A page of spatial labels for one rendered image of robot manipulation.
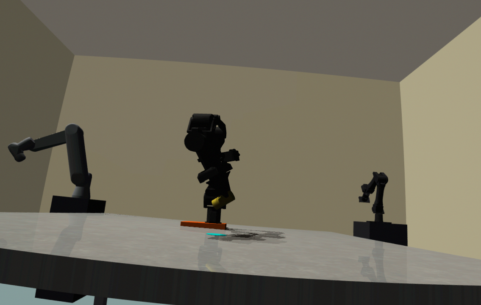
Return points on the yellow tall cylinder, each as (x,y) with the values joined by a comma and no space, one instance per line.
(222,201)

